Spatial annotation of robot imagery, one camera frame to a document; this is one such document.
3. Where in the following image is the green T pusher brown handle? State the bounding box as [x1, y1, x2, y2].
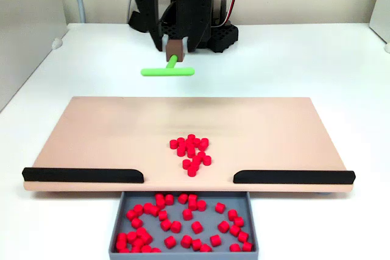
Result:
[140, 39, 196, 77]

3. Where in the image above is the grey rectangular container tray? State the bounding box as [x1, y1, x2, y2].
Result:
[108, 191, 260, 260]

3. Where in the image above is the white side panel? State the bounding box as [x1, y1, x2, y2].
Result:
[369, 0, 390, 44]
[0, 0, 68, 112]

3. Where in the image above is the beige flat board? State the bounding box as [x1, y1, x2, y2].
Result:
[23, 96, 356, 195]

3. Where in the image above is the thin white cable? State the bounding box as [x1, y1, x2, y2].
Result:
[126, 0, 135, 25]

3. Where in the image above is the black edge rail strip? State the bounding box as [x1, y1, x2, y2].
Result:
[233, 169, 356, 185]
[21, 167, 144, 184]

